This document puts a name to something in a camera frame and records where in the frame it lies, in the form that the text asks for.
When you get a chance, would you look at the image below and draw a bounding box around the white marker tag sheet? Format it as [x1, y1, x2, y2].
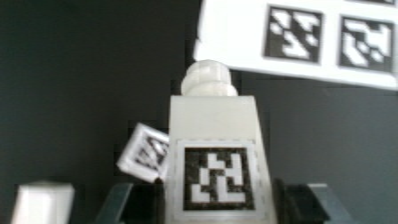
[194, 0, 398, 91]

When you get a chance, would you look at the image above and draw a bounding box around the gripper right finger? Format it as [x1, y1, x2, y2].
[307, 183, 355, 224]

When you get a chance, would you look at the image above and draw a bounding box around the white tagged leg block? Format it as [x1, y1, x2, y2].
[117, 123, 169, 183]
[11, 181, 75, 224]
[165, 60, 277, 224]

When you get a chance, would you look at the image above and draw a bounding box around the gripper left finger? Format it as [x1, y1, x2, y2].
[94, 183, 133, 224]

